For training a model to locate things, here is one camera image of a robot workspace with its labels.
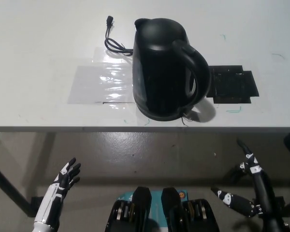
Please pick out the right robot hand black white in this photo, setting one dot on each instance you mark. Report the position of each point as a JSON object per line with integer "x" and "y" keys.
{"x": 264, "y": 191}

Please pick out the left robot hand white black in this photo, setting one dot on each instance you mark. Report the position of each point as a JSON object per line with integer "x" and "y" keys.
{"x": 53, "y": 195}

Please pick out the black electric kettle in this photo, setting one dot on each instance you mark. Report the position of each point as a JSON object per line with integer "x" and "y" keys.
{"x": 159, "y": 72}

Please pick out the black round kettle base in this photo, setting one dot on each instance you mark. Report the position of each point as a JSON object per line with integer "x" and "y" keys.
{"x": 159, "y": 118}

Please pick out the black tape patch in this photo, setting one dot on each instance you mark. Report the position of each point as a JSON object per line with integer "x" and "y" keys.
{"x": 234, "y": 84}

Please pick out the large transparent plastic sheet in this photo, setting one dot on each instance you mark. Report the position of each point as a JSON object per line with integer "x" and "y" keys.
{"x": 91, "y": 84}

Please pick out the small transparent plastic sheet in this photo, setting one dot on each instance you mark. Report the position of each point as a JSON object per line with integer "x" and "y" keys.
{"x": 104, "y": 55}

